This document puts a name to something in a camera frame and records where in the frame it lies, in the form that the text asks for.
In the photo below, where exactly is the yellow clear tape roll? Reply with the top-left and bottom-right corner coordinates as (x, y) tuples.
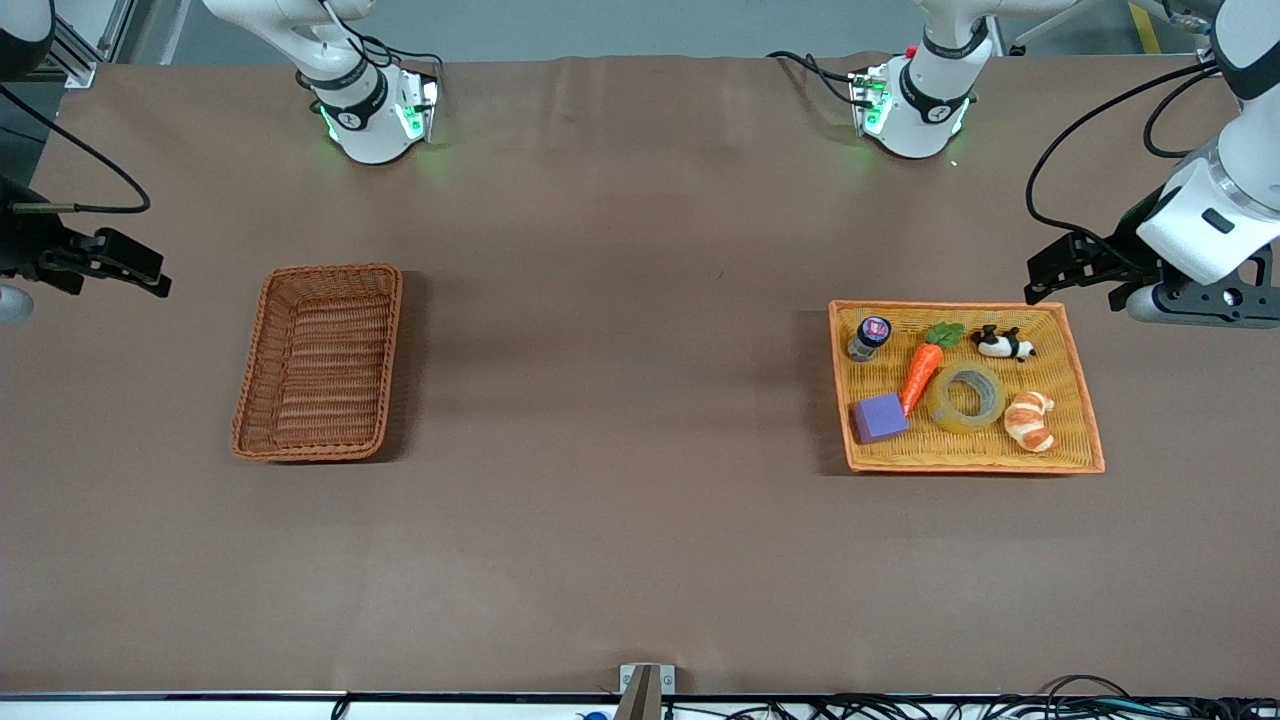
(926, 362), (1008, 436)

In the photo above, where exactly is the orange wicker basket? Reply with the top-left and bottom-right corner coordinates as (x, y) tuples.
(828, 299), (1107, 475)

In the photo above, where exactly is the brown wicker basket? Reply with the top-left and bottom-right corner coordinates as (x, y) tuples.
(230, 263), (404, 463)

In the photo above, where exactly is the black white panda toy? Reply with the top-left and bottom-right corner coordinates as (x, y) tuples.
(971, 324), (1037, 362)

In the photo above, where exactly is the toy croissant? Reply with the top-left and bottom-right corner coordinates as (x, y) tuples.
(1003, 390), (1057, 454)

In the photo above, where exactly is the orange toy carrot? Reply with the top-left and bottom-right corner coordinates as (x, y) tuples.
(899, 321), (966, 417)

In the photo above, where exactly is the small dark lidded jar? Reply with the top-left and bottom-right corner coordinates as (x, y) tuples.
(847, 316), (893, 362)

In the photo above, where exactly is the purple cube block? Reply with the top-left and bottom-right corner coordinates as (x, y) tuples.
(850, 392), (911, 446)

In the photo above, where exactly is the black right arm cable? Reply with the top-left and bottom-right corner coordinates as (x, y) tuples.
(0, 84), (152, 216)

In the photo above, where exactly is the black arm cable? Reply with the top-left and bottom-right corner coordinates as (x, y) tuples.
(0, 84), (152, 216)
(1026, 60), (1223, 263)

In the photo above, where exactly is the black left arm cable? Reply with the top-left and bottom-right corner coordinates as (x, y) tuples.
(1026, 60), (1223, 263)

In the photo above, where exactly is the aluminium frame profile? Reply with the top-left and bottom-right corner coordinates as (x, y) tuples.
(48, 0), (138, 89)

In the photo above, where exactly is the black left base cable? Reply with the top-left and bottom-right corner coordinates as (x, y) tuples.
(767, 49), (867, 107)

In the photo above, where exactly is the black base cable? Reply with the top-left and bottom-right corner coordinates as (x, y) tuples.
(767, 49), (867, 107)
(355, 33), (447, 93)

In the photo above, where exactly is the black right base cable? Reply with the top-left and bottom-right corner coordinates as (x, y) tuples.
(355, 33), (447, 93)

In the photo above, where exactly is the black cable bundle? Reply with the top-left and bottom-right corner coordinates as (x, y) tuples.
(660, 675), (1280, 720)

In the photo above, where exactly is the grey metal table bracket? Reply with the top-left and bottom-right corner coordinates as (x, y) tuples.
(618, 663), (677, 720)

